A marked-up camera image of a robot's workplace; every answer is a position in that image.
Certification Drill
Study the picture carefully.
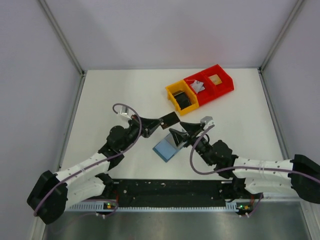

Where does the blue leather card holder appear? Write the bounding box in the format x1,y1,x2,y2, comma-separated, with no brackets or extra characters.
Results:
152,133,183,163

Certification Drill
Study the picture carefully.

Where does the grey card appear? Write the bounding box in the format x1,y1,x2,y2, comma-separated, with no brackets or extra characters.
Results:
161,111,180,130

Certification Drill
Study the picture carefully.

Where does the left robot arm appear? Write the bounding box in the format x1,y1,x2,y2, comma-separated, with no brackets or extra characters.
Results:
26,114,163,225

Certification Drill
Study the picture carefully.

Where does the silver card in red bin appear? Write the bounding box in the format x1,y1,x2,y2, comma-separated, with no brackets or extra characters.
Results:
190,82,205,94

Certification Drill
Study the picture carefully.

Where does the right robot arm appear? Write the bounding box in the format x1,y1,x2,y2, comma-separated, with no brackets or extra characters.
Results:
169,122,320,204

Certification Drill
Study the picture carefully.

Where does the middle red plastic bin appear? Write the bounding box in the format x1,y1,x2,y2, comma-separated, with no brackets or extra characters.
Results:
184,72,218,107

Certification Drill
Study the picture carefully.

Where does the yellow plastic bin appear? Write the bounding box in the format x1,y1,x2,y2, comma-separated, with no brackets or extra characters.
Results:
165,80,200,116

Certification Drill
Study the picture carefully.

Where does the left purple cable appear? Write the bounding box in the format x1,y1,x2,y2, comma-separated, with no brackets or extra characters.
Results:
33,102,143,221

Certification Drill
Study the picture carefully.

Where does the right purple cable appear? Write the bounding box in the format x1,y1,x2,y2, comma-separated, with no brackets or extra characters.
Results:
189,124,320,218

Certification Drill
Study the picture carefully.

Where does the far red plastic bin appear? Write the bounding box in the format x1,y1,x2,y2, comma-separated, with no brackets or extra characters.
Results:
201,64,235,98

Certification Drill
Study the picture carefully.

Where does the gold card in red bin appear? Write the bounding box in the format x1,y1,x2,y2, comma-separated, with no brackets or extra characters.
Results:
208,74,222,86

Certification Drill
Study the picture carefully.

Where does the silver credit card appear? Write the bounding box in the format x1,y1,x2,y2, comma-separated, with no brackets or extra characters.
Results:
190,80,205,93

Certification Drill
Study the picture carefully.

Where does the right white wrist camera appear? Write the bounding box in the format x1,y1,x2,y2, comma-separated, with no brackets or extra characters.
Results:
200,116,215,130

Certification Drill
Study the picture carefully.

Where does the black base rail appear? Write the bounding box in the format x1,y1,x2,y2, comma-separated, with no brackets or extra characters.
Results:
99,178,266,210

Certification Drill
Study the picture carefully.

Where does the purple cable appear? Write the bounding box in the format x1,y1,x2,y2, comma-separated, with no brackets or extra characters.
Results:
33,102,143,221
189,124,320,218

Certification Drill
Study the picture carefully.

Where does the red plastic bin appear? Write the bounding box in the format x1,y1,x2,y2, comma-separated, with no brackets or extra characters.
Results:
184,72,218,107
201,64,235,98

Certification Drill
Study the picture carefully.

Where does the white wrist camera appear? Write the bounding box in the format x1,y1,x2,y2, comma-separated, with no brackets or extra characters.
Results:
118,106,131,119
200,116,215,130

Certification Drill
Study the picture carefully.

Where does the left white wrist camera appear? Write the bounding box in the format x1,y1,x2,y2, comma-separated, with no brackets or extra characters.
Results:
118,106,131,119

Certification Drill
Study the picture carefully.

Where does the black card in yellow bin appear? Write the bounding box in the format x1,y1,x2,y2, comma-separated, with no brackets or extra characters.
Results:
180,101,193,110

